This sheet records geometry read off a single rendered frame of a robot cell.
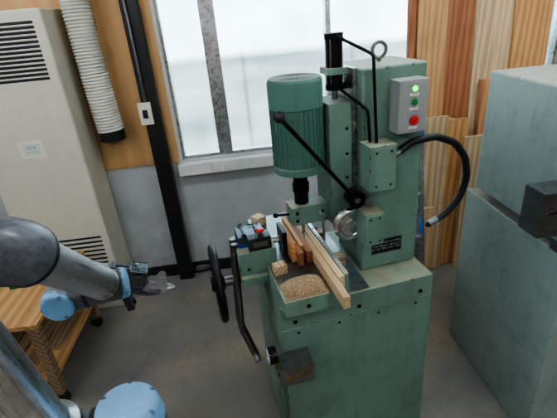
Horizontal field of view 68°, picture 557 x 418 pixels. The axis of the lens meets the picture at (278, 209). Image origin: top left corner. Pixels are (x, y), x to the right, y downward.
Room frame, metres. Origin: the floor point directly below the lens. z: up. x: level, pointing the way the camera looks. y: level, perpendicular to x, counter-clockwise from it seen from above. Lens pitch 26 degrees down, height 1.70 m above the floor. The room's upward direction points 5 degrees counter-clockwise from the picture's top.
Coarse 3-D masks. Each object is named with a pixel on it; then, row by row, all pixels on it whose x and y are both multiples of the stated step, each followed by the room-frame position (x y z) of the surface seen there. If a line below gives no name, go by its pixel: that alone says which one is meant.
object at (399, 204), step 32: (352, 64) 1.39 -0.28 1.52; (384, 64) 1.33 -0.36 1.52; (416, 64) 1.31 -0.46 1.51; (384, 96) 1.29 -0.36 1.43; (384, 128) 1.29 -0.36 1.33; (416, 160) 1.32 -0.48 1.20; (384, 192) 1.29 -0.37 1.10; (416, 192) 1.32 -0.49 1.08; (352, 256) 1.35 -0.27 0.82; (384, 256) 1.29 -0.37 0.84
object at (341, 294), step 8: (304, 232) 1.35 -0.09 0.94; (312, 248) 1.24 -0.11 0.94; (312, 256) 1.22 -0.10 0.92; (320, 256) 1.18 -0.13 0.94; (320, 264) 1.14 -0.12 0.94; (320, 272) 1.15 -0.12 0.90; (328, 272) 1.09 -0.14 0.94; (328, 280) 1.07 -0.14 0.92; (336, 280) 1.04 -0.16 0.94; (336, 288) 1.01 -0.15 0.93; (336, 296) 1.01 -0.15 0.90; (344, 296) 0.96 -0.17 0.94; (344, 304) 0.95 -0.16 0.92
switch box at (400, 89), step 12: (396, 84) 1.25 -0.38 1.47; (408, 84) 1.24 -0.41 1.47; (420, 84) 1.25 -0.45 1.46; (396, 96) 1.25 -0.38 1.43; (408, 96) 1.24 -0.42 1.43; (420, 96) 1.25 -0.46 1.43; (396, 108) 1.25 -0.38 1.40; (408, 108) 1.24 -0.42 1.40; (420, 108) 1.25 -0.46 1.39; (396, 120) 1.24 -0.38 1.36; (408, 120) 1.24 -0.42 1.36; (420, 120) 1.25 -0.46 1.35; (396, 132) 1.24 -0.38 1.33; (408, 132) 1.24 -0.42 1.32
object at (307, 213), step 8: (312, 200) 1.35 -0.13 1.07; (320, 200) 1.35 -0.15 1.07; (288, 208) 1.33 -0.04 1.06; (296, 208) 1.30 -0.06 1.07; (304, 208) 1.31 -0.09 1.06; (312, 208) 1.31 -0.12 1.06; (320, 208) 1.32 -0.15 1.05; (288, 216) 1.34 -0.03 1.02; (296, 216) 1.30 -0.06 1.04; (304, 216) 1.31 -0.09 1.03; (312, 216) 1.31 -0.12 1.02; (320, 216) 1.32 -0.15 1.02; (296, 224) 1.30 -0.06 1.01; (304, 224) 1.33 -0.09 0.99
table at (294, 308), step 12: (264, 228) 1.49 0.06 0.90; (276, 228) 1.48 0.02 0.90; (288, 264) 1.21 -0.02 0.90; (312, 264) 1.20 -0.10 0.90; (240, 276) 1.22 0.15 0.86; (252, 276) 1.20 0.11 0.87; (264, 276) 1.20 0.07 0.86; (276, 276) 1.15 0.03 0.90; (288, 276) 1.14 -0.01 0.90; (276, 288) 1.10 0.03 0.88; (348, 288) 1.05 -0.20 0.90; (300, 300) 1.01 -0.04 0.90; (312, 300) 1.02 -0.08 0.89; (324, 300) 1.03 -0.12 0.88; (336, 300) 1.04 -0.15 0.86; (288, 312) 1.00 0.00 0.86; (300, 312) 1.01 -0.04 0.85
